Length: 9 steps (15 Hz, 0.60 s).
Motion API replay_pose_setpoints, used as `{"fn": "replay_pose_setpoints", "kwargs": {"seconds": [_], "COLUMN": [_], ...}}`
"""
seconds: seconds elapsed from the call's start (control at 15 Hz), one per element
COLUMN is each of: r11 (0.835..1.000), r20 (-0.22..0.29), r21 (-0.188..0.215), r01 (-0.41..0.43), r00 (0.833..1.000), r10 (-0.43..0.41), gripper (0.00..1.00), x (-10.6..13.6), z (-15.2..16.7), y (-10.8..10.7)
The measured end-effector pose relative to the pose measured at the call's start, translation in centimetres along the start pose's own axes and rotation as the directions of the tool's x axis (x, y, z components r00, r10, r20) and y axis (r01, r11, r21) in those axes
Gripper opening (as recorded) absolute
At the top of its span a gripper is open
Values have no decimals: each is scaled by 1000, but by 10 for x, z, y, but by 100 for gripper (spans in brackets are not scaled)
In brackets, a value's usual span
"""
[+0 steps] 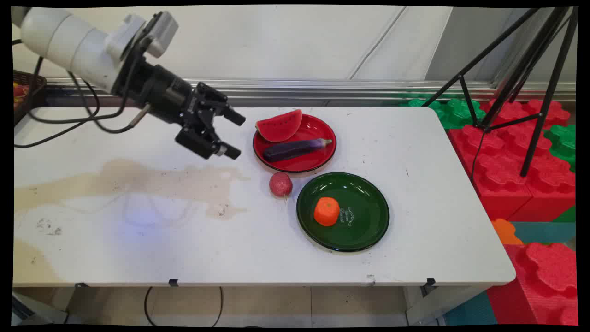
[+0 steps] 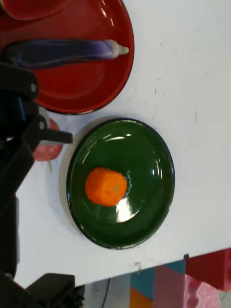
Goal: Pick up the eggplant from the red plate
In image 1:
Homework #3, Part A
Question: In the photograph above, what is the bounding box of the pink toy radish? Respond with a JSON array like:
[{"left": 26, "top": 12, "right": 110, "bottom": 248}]
[{"left": 269, "top": 172, "right": 294, "bottom": 200}]

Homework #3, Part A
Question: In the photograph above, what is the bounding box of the dark green enamel plate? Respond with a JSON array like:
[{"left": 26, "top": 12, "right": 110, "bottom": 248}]
[{"left": 296, "top": 172, "right": 390, "bottom": 253}]

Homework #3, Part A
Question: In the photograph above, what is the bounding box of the black cable with metal plug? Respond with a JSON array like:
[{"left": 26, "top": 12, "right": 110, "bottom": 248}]
[{"left": 68, "top": 69, "right": 152, "bottom": 134}]

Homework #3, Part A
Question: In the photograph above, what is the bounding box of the aluminium wall rail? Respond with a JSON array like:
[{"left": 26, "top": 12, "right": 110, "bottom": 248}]
[{"left": 46, "top": 77, "right": 577, "bottom": 103}]

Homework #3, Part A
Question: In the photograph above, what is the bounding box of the orange foam piece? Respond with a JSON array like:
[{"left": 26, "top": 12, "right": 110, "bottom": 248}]
[{"left": 490, "top": 218, "right": 524, "bottom": 245}]

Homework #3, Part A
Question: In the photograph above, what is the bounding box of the thin black tripod cable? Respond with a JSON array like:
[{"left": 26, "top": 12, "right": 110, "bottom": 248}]
[{"left": 470, "top": 130, "right": 485, "bottom": 186}]

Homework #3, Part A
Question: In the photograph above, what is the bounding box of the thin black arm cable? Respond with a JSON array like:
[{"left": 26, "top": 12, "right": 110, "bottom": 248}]
[{"left": 13, "top": 39, "right": 101, "bottom": 149}]

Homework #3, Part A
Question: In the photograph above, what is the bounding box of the green foam block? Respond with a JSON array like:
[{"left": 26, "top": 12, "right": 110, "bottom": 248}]
[
  {"left": 399, "top": 95, "right": 487, "bottom": 130},
  {"left": 544, "top": 124, "right": 577, "bottom": 172}
]

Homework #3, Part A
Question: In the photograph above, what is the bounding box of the toy watermelon slice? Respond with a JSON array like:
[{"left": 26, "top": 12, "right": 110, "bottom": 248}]
[{"left": 256, "top": 109, "right": 303, "bottom": 143}]

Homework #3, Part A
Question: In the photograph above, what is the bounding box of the orange toy carrot piece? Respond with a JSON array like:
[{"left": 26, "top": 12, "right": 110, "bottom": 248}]
[{"left": 314, "top": 197, "right": 341, "bottom": 227}]

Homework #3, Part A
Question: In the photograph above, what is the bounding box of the dark wicker basket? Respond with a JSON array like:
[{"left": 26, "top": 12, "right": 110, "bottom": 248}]
[{"left": 13, "top": 70, "right": 47, "bottom": 126}]

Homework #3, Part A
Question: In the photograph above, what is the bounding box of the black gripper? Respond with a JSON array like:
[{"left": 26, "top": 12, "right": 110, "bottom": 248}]
[{"left": 113, "top": 49, "right": 247, "bottom": 161}]

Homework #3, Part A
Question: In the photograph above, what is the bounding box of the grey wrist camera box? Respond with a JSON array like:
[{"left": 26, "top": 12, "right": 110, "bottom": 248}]
[{"left": 140, "top": 11, "right": 179, "bottom": 59}]

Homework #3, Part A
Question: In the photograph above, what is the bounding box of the black cable under table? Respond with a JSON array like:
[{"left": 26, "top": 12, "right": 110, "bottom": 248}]
[{"left": 144, "top": 286, "right": 224, "bottom": 327}]

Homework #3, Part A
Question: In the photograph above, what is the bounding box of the large red foam block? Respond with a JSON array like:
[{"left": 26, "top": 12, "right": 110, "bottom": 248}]
[{"left": 447, "top": 98, "right": 577, "bottom": 222}]

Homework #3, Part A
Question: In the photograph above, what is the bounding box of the white table leg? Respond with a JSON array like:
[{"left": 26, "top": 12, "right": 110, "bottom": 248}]
[{"left": 405, "top": 285, "right": 490, "bottom": 326}]

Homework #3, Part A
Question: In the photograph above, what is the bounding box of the black tripod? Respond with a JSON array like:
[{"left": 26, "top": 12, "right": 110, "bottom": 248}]
[{"left": 422, "top": 7, "right": 579, "bottom": 178}]

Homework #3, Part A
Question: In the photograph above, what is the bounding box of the purple toy eggplant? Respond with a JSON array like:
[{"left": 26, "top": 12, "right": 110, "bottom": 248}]
[{"left": 263, "top": 138, "right": 333, "bottom": 163}]

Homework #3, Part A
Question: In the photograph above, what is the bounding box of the red enamel plate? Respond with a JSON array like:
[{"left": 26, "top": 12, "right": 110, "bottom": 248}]
[{"left": 253, "top": 113, "right": 337, "bottom": 174}]

